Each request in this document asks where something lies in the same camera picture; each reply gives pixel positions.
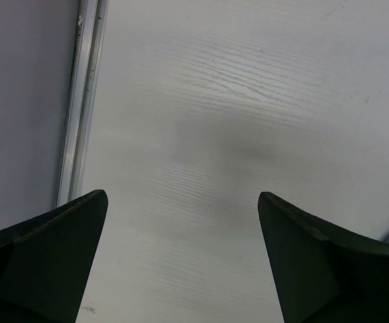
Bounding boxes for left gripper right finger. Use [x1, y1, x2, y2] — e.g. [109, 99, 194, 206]
[258, 192, 389, 322]

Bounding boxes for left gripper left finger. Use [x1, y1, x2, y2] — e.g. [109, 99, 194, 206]
[0, 190, 108, 322]

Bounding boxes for aluminium table edge rail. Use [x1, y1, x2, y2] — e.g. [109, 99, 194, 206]
[55, 0, 109, 207]

